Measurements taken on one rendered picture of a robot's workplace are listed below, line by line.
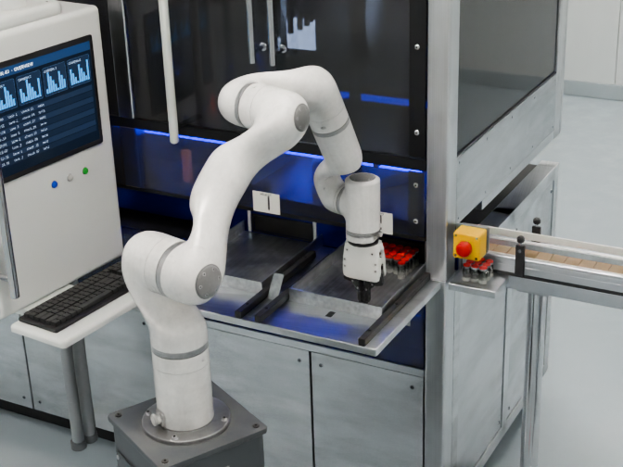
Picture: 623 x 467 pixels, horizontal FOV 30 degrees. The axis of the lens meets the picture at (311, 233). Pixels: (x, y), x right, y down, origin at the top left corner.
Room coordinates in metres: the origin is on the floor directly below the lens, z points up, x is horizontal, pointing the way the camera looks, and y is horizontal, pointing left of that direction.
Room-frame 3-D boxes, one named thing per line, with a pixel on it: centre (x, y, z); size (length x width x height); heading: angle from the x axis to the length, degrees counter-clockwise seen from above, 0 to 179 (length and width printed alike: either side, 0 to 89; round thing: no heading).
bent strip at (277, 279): (2.64, 0.12, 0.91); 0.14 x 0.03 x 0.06; 152
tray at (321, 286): (2.75, -0.13, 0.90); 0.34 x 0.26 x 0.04; 151
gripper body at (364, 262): (2.58, -0.13, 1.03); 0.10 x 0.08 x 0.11; 61
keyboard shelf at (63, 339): (2.88, 0.63, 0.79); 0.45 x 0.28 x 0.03; 146
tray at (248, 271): (2.91, 0.16, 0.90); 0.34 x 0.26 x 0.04; 151
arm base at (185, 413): (2.14, 0.28, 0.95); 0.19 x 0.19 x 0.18
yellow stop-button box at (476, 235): (2.73, -0.41, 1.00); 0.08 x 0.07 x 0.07; 151
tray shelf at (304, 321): (2.77, 0.05, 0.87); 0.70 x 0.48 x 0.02; 61
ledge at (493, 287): (2.76, -0.44, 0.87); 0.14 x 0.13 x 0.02; 151
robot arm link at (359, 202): (2.59, -0.12, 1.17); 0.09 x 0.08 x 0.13; 47
